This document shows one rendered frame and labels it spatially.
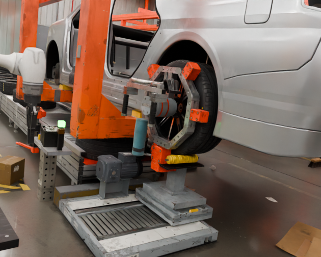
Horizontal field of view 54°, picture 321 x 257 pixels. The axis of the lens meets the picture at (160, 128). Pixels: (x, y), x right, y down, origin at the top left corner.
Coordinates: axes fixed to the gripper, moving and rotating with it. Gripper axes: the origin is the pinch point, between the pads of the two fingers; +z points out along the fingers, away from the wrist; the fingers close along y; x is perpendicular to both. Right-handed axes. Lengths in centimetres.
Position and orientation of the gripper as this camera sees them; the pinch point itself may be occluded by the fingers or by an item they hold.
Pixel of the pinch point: (30, 135)
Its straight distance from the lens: 165.4
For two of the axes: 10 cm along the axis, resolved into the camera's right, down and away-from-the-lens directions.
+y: 5.8, 2.4, -7.8
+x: 8.1, -0.2, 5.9
